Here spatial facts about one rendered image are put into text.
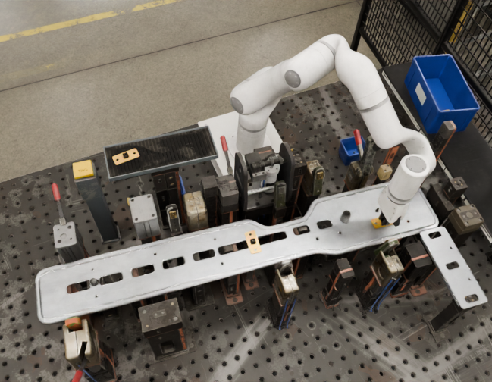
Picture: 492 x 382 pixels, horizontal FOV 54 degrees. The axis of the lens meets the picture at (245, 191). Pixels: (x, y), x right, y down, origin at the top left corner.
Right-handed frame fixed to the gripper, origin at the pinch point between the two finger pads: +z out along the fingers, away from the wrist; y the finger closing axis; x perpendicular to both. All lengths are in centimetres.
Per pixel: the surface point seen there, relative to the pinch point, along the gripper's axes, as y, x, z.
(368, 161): -19.6, 0.6, -7.7
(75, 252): -17, -104, 3
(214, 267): 0, -62, 3
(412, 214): -0.3, 11.6, 3.0
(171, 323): 16, -79, 0
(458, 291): 30.2, 12.4, 3.0
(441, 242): 12.7, 16.3, 3.0
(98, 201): -36, -94, 4
